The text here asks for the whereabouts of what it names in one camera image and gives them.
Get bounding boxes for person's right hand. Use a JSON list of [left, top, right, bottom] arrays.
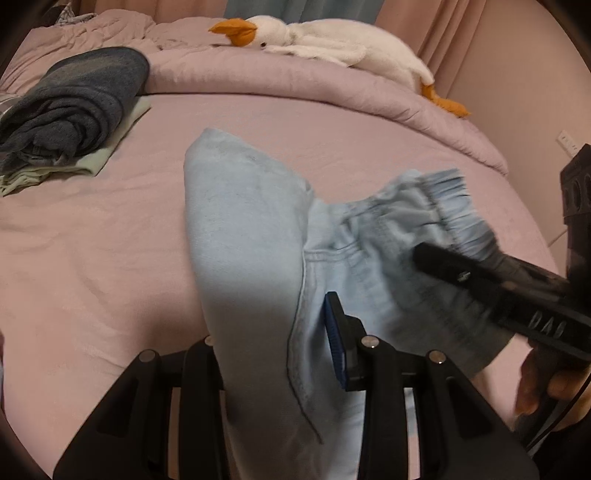
[[513, 340, 590, 429]]

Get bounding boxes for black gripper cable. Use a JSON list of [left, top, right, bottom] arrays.
[[521, 386, 591, 458]]

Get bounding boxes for light blue strawberry pants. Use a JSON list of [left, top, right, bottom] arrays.
[[184, 129, 511, 479]]

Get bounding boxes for folded pale green garment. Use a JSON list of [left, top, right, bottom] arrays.
[[1, 97, 151, 197]]

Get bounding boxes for blue grey curtain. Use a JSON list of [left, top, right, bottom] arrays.
[[224, 0, 384, 24]]

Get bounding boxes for white goose plush toy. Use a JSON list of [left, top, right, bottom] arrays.
[[209, 15, 469, 118]]

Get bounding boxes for pink bed sheet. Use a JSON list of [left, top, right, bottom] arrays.
[[1, 95, 555, 471]]

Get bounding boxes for folded dark blue jeans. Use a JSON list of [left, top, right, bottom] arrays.
[[1, 47, 149, 175]]

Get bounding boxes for mauve quilted comforter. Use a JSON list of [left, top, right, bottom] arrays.
[[1, 9, 508, 174]]

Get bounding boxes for white wall socket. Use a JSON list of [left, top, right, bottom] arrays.
[[556, 130, 580, 158]]

